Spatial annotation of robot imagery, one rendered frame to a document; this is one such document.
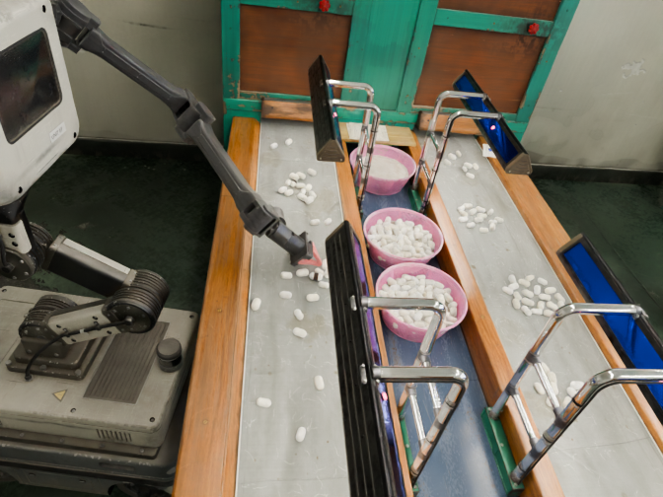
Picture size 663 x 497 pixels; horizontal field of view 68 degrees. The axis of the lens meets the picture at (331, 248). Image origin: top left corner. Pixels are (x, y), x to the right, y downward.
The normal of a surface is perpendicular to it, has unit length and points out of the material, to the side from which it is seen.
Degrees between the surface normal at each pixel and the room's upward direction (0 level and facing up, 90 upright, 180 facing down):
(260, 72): 90
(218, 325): 0
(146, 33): 90
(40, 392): 0
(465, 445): 0
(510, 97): 90
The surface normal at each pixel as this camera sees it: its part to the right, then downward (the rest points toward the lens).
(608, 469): 0.12, -0.75
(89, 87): 0.10, 0.66
